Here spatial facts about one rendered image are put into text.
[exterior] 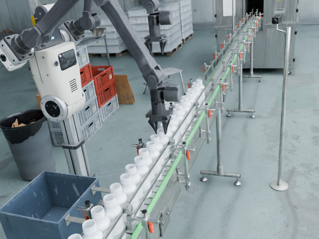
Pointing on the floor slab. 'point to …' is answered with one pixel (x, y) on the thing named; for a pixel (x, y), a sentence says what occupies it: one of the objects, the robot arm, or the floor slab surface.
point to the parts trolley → (94, 41)
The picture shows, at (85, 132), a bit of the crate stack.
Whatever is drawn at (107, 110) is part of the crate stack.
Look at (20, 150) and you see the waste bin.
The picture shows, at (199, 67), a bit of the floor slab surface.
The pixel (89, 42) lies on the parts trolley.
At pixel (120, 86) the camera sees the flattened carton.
